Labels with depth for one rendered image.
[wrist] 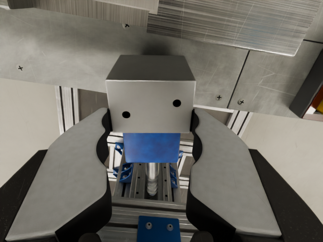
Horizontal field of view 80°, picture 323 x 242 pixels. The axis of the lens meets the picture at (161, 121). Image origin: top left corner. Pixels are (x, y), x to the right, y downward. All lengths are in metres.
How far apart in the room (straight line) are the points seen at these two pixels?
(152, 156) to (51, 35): 0.12
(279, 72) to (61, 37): 0.19
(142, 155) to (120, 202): 0.33
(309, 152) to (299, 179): 0.27
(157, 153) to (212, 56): 0.09
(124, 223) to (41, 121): 0.98
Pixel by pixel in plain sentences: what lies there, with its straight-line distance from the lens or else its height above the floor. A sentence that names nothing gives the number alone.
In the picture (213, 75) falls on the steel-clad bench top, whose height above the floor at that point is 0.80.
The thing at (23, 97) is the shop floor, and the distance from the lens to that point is 1.29.
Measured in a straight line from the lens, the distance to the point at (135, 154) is 0.15.
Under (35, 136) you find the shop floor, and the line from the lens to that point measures 1.41.
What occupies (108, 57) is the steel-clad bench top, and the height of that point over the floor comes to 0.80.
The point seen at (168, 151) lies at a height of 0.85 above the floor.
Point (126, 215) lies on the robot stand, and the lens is 0.47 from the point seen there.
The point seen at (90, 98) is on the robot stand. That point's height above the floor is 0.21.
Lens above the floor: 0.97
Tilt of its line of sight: 58 degrees down
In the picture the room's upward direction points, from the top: 178 degrees clockwise
